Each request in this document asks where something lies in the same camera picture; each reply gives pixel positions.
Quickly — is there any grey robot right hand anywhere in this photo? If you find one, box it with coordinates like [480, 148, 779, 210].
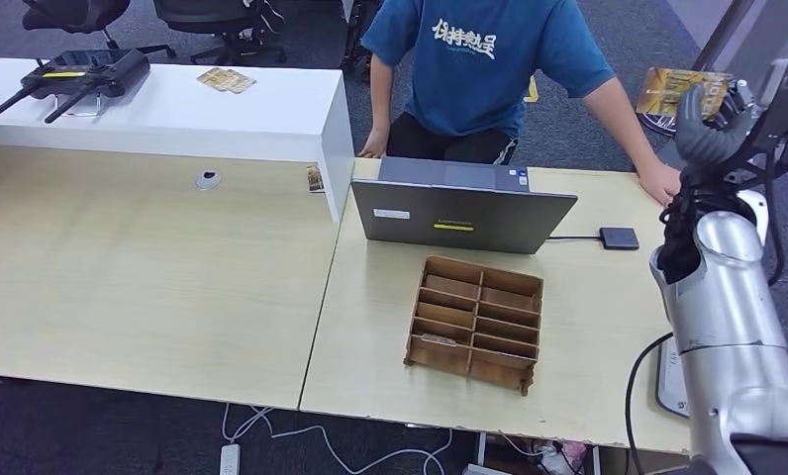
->
[674, 79, 762, 168]

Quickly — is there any person's right hand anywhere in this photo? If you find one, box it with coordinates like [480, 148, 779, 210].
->
[357, 126, 390, 160]

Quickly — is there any person's left hand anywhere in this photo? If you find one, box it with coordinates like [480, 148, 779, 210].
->
[637, 158, 682, 209]

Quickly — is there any gold patterned ID card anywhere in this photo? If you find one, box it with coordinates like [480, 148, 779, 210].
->
[635, 66, 735, 121]

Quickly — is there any wooden compartment card organizer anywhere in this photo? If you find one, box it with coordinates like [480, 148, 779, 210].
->
[403, 254, 544, 397]

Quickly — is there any person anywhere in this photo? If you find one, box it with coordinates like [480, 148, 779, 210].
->
[357, 0, 682, 209]

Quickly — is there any grey white card reader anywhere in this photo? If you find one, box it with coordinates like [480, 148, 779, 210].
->
[654, 337, 690, 420]

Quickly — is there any black square usb hub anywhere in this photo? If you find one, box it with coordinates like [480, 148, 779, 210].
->
[598, 227, 640, 251]

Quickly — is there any grey laptop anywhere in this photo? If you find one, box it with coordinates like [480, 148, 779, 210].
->
[350, 155, 579, 255]

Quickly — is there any grey kiosk panel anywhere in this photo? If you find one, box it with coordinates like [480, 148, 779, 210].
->
[695, 0, 788, 158]

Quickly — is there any white desk shelf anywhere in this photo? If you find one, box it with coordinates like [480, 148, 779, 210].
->
[0, 56, 356, 223]

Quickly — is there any black office chair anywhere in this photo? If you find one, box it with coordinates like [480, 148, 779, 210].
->
[152, 0, 288, 67]
[21, 0, 177, 60]

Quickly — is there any black remote controller with antennas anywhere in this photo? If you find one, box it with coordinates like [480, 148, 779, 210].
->
[0, 47, 152, 126]

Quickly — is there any pink white plastic bag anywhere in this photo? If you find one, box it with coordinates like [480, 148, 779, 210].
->
[541, 440, 589, 475]

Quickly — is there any white power strip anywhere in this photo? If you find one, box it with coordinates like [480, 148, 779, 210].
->
[219, 443, 243, 475]

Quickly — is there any black metal machine frame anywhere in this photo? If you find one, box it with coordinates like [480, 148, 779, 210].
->
[341, 0, 383, 73]

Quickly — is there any metal wire controller stand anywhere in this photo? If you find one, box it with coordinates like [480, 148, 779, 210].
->
[53, 91, 103, 118]

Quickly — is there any white power cable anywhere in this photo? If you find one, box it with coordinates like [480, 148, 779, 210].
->
[221, 402, 454, 475]

